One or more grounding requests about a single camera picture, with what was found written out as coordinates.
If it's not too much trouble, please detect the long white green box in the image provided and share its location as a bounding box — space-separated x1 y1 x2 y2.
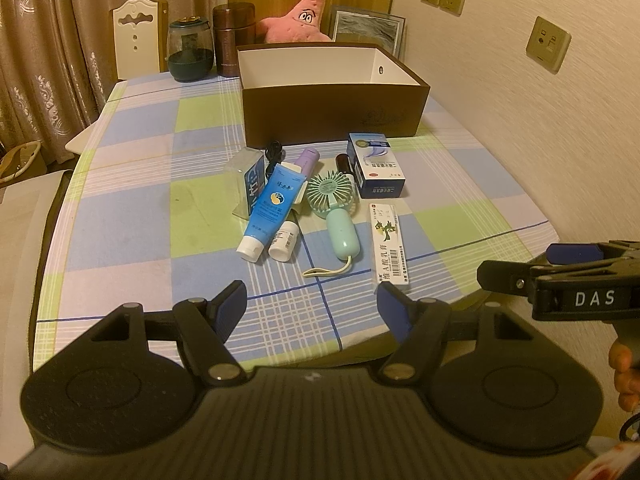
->
369 203 410 289

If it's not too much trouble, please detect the small white pill bottle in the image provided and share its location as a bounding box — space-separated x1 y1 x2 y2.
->
268 220 299 262

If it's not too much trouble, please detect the blue white medicine box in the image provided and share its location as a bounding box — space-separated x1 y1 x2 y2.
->
347 133 406 200

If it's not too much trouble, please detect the mint green handheld fan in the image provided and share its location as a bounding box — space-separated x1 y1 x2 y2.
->
303 170 360 278

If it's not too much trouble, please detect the blue cream tube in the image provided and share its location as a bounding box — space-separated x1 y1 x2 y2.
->
236 164 306 263

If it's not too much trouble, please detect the brown cap spray bottle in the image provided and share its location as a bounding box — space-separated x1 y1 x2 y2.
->
335 154 356 188

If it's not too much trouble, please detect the black cable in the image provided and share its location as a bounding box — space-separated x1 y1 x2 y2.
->
263 140 286 167

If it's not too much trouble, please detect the purple lotion tube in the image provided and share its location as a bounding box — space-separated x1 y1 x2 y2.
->
294 148 320 178

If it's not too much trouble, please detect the person's right hand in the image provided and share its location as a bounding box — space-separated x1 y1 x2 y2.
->
608 340 640 413

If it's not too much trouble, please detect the checkered tablecloth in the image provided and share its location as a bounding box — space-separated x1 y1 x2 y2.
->
34 74 558 366

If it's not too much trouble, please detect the wicker basket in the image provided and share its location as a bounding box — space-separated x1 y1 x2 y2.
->
0 141 47 188

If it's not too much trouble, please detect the brown cardboard storage box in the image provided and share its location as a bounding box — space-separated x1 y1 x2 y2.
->
238 42 431 148

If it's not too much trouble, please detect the dark green glass jar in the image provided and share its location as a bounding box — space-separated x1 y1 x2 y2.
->
167 16 214 82

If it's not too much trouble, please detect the patterned brown curtain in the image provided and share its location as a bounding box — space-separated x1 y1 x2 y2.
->
1 0 224 162

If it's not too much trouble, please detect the brown metal canister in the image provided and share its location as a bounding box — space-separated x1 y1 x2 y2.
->
213 2 256 77

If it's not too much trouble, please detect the framed sand art picture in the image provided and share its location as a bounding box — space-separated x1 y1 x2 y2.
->
329 6 406 58

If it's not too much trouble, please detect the pink starfish plush toy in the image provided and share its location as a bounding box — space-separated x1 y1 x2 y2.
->
256 0 331 44

